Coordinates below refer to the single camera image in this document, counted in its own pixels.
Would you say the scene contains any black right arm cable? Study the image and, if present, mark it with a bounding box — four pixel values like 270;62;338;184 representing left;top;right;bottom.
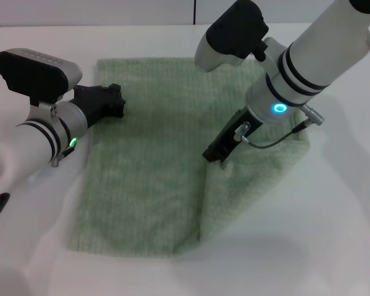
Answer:
233;104;326;151

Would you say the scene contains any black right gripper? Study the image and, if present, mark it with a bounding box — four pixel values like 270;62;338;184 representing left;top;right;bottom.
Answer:
202;107;263;163

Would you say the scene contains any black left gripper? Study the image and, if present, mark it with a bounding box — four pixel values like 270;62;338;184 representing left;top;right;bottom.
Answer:
69;83;126;127

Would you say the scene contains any black grey right wrist camera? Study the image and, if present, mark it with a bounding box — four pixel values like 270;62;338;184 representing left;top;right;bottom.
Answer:
193;0;271;73

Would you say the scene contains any green terry towel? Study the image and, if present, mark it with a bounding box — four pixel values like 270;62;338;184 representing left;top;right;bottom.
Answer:
66;57;312;257

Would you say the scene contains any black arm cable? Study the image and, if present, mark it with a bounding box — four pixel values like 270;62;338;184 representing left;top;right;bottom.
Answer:
50;146;77;169
233;104;326;151

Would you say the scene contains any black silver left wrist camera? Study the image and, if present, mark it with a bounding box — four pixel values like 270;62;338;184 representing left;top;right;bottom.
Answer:
0;47;84;108

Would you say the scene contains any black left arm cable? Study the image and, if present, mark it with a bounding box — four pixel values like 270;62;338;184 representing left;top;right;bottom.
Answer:
50;146;77;169

